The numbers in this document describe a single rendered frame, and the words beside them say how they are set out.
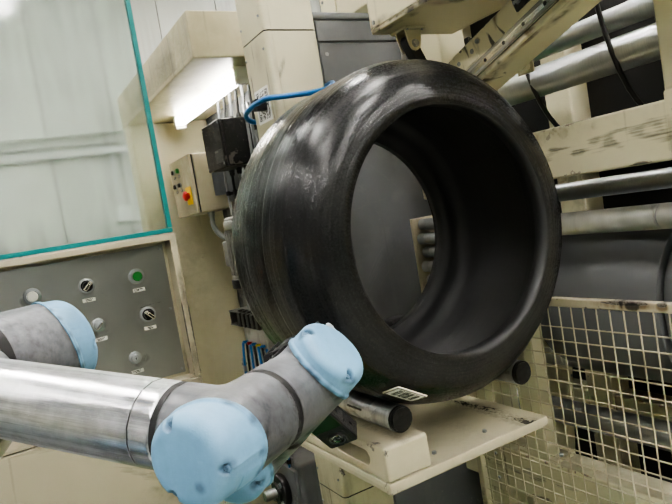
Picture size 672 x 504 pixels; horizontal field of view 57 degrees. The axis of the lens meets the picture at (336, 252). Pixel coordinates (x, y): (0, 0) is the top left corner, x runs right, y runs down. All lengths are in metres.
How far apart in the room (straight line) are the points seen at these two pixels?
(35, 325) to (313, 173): 0.42
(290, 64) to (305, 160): 0.50
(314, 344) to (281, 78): 0.89
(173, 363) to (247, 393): 1.18
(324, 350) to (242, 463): 0.15
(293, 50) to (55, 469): 1.08
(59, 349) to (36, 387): 0.21
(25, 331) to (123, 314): 0.84
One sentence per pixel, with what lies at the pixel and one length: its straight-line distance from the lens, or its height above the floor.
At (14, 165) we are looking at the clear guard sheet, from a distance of 1.61.
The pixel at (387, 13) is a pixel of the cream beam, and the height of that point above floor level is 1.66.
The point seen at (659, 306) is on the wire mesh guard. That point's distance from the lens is 1.23.
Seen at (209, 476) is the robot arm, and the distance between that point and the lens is 0.48.
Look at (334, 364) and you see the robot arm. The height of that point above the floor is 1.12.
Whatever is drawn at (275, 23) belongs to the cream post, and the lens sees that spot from 1.42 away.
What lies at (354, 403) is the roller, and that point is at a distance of 1.13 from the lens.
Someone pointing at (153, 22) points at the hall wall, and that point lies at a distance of 11.17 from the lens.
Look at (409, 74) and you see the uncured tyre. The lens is 1.04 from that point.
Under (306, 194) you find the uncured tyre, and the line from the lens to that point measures 0.92.
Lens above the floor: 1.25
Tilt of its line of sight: 4 degrees down
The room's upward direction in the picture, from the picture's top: 10 degrees counter-clockwise
